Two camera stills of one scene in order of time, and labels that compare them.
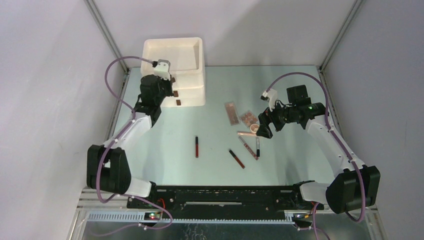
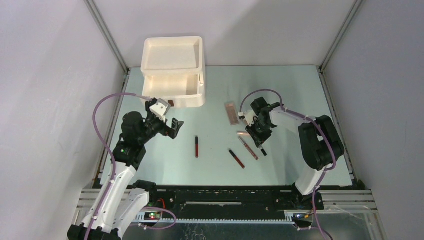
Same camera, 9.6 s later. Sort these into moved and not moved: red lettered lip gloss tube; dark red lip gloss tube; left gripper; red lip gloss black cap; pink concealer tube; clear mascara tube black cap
Moved: clear mascara tube black cap; left gripper
Not moved: dark red lip gloss tube; red lip gloss black cap; pink concealer tube; red lettered lip gloss tube
